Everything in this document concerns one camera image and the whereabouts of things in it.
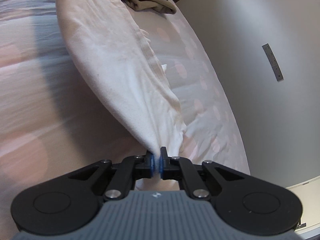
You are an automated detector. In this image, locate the cream long sleeve shirt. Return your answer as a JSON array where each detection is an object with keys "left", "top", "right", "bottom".
[{"left": 55, "top": 0, "right": 186, "bottom": 190}]

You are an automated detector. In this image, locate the cream door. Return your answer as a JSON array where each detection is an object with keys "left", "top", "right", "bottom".
[{"left": 287, "top": 176, "right": 320, "bottom": 239}]

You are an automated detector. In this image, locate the polka dot bed sheet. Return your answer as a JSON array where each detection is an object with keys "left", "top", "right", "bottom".
[{"left": 1, "top": 0, "right": 249, "bottom": 239}]

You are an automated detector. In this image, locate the beige folded garment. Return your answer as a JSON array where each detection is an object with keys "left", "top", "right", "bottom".
[{"left": 123, "top": 0, "right": 177, "bottom": 15}]

